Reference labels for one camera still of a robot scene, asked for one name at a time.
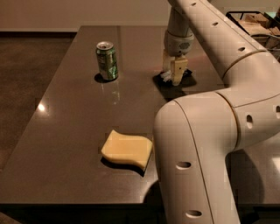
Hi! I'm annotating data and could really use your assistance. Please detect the black wire basket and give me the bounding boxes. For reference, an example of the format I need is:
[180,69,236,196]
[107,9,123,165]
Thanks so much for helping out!
[226,10,280,61]

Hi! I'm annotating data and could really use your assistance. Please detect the green soda can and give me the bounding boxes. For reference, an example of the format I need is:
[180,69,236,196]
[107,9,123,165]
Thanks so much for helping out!
[95,41,118,81]

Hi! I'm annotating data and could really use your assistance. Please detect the blue white rxbar wrapper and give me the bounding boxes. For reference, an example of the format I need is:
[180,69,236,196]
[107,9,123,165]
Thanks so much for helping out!
[159,69,196,87]

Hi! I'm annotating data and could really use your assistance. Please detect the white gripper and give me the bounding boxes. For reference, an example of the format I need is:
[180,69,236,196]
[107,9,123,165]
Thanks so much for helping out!
[162,31,194,86]

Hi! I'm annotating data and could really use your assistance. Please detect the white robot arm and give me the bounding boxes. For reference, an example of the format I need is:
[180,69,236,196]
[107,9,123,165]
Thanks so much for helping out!
[153,0,279,224]

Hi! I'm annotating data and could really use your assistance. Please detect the yellow wavy sponge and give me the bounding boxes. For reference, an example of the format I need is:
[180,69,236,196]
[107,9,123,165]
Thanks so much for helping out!
[101,130,152,171]

